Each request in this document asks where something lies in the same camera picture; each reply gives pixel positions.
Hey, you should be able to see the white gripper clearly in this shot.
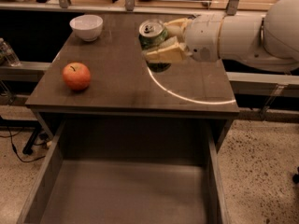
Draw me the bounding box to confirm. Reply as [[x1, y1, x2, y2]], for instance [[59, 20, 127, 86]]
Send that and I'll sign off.
[[145, 14, 223, 63]]

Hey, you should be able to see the green soda can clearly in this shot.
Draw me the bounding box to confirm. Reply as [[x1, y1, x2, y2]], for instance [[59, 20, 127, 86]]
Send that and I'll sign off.
[[138, 19, 167, 49]]

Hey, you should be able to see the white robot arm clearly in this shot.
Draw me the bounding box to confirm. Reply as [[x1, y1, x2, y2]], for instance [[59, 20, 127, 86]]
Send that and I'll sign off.
[[143, 0, 299, 72]]

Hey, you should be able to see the grey cabinet counter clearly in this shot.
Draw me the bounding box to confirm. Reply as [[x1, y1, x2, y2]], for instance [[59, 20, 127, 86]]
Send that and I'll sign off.
[[24, 12, 240, 142]]

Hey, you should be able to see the open grey top drawer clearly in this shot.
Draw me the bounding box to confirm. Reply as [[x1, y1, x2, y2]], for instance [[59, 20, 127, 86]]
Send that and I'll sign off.
[[17, 118, 231, 224]]

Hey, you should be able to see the white bowl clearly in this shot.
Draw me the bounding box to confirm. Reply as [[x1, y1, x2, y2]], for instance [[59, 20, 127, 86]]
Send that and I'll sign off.
[[69, 15, 104, 42]]

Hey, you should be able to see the red apple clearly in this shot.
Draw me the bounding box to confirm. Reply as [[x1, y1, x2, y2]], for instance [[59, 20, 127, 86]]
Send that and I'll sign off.
[[63, 63, 91, 91]]

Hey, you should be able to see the clear plastic water bottle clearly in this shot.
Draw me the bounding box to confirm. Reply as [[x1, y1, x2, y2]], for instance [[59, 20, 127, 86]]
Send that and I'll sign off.
[[0, 38, 21, 66]]

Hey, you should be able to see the black floor cable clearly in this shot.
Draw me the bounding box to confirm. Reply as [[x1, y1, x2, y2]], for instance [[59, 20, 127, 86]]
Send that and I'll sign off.
[[0, 124, 48, 164]]

